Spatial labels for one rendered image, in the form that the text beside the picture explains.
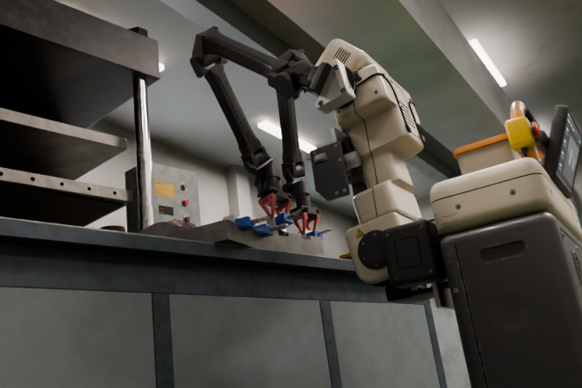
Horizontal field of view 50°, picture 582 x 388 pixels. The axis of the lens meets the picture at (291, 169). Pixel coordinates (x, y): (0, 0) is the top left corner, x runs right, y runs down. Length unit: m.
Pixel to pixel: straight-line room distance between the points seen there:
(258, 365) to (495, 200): 0.78
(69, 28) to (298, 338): 1.56
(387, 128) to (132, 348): 0.87
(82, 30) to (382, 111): 1.44
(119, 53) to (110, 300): 1.52
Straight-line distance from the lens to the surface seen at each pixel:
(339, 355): 2.05
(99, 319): 1.50
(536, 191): 1.41
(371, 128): 1.79
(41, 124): 2.63
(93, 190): 2.60
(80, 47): 2.72
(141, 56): 2.89
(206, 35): 2.01
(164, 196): 2.88
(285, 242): 1.99
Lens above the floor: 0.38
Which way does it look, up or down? 20 degrees up
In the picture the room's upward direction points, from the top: 8 degrees counter-clockwise
